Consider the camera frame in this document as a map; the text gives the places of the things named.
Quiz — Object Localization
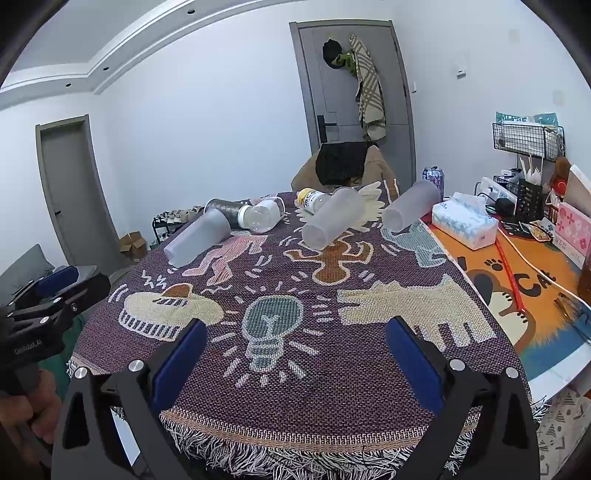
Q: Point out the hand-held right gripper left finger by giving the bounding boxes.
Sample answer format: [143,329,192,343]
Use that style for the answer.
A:
[50,318,209,480]

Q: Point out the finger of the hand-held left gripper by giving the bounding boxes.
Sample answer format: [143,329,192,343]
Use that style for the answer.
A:
[8,272,112,330]
[9,266,78,301]

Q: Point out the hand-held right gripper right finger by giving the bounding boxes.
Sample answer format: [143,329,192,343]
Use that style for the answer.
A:
[385,316,541,480]

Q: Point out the frosted plastic cup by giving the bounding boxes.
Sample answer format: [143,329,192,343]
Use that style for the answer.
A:
[381,179,443,233]
[301,186,366,250]
[164,207,232,268]

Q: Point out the person's left hand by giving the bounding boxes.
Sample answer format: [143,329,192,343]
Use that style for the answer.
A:
[0,368,64,462]

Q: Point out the cardboard box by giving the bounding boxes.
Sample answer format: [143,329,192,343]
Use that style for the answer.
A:
[119,231,149,265]

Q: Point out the plain grey door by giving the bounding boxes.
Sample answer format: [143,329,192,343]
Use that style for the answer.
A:
[35,114,123,273]

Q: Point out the black shoe rack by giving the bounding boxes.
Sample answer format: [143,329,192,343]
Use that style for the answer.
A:
[151,207,206,246]

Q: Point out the printed woven blanket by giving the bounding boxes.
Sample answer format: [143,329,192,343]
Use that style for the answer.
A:
[67,178,550,480]

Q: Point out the orange cat desk mat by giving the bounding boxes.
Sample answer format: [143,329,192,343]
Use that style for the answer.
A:
[429,217,591,384]

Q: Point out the white tissue box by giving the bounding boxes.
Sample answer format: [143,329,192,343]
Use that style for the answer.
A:
[431,192,500,251]

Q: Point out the clear plastic bottle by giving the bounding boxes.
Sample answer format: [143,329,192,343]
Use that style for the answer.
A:
[237,197,286,234]

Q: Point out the purple drink can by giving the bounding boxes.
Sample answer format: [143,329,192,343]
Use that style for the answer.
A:
[422,167,445,204]

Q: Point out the white power strip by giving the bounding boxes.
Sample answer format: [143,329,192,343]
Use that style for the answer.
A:
[475,176,519,204]

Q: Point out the yellow label white bottle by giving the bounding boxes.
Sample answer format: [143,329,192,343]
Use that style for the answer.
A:
[295,188,332,215]

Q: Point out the black mesh cutlery holder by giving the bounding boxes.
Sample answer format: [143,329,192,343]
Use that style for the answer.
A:
[514,178,546,224]

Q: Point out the pink flowered box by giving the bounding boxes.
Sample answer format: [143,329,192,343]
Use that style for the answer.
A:
[553,203,591,270]

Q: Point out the black knitted cloth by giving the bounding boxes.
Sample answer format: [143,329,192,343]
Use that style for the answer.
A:
[316,141,368,185]

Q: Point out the brown plush toy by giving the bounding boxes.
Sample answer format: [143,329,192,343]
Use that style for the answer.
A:
[549,156,573,195]

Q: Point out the plaid scarf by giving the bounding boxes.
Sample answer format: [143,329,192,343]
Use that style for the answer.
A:
[348,34,387,144]

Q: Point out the black hat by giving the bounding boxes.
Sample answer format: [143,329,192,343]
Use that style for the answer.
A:
[322,38,343,70]

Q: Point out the white cable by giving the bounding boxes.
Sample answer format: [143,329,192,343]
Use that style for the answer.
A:
[498,228,591,301]

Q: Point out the black wire wall basket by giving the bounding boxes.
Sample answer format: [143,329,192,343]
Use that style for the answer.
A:
[491,121,566,162]

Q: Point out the grey door with handle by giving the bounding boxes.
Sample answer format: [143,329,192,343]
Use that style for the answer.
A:
[289,21,416,195]

